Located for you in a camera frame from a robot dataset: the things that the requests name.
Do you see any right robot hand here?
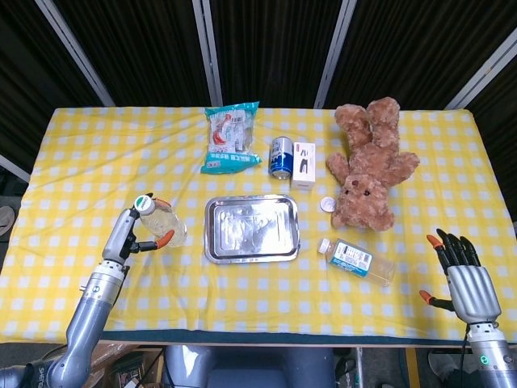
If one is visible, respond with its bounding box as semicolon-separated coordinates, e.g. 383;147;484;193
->
418;228;502;325

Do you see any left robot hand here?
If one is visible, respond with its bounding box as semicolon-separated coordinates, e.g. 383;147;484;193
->
101;192;176;264

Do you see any clear plastic bottle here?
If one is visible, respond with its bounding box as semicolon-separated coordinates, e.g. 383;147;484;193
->
134;193;188;248

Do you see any tea bottle with teal label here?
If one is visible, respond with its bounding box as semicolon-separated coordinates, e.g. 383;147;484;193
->
317;238;396;288

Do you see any rectangular metal tray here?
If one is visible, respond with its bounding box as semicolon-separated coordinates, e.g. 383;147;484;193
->
204;194;301;264

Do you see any grey shoe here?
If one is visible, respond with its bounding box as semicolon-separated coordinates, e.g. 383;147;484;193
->
427;349;461;381

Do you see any brown cardboard box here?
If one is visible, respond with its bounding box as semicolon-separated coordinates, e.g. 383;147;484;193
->
90;343;165;388

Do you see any brown plush teddy bear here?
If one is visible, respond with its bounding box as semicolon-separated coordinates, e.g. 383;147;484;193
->
325;96;421;232

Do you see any teal snack bag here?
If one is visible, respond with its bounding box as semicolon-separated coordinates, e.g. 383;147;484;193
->
200;100;263;175

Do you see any yellow checkered tablecloth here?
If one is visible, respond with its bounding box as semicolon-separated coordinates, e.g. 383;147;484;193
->
0;106;517;344

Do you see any black corrugated partition panel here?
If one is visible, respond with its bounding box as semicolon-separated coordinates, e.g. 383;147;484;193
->
212;0;344;109
54;0;213;108
325;0;517;110
0;0;108;175

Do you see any blue drink can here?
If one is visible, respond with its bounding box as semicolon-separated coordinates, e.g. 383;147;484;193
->
269;136;294;179

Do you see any grey robot torso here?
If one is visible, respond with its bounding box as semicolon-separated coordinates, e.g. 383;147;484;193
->
163;345;336;388

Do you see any small white carton box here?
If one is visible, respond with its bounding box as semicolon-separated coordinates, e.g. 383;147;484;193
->
291;141;317;191

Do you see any white partition post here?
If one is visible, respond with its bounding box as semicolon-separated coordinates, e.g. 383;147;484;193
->
313;0;358;109
35;0;116;108
0;154;32;183
445;27;517;111
191;0;224;108

